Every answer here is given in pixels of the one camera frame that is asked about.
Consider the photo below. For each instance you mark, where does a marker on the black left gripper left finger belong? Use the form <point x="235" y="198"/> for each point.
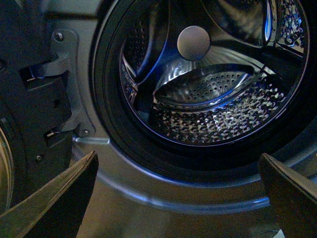
<point x="57" y="209"/>

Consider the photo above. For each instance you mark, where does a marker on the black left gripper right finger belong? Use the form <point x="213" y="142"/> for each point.
<point x="292" y="196"/>

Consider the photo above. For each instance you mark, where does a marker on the grey front-load washing machine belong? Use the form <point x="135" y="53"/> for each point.
<point x="131" y="202"/>

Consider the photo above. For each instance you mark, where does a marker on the dark washer door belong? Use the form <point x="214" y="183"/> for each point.
<point x="31" y="153"/>

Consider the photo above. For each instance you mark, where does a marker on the black rubber door gasket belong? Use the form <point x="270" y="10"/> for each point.
<point x="182" y="162"/>

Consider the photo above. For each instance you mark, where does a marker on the steel perforated washer drum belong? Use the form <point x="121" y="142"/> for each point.
<point x="211" y="72"/>

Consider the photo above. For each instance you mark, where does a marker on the grey metal door hinge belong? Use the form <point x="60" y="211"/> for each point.
<point x="64" y="48"/>

